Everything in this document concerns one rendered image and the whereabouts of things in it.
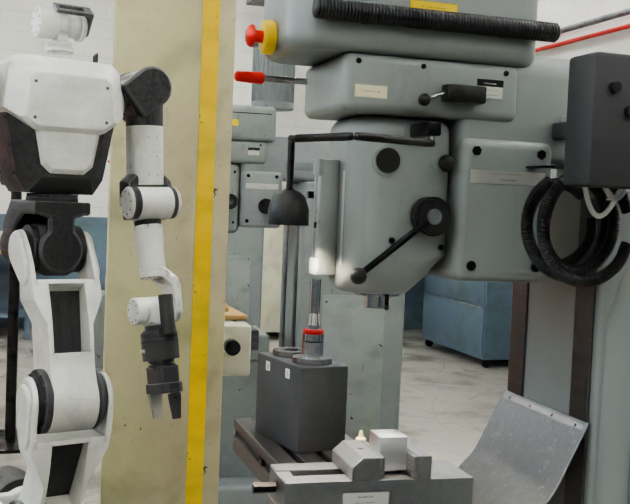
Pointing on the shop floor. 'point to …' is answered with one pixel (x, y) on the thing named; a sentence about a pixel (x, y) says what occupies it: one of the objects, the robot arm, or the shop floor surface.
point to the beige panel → (187, 23)
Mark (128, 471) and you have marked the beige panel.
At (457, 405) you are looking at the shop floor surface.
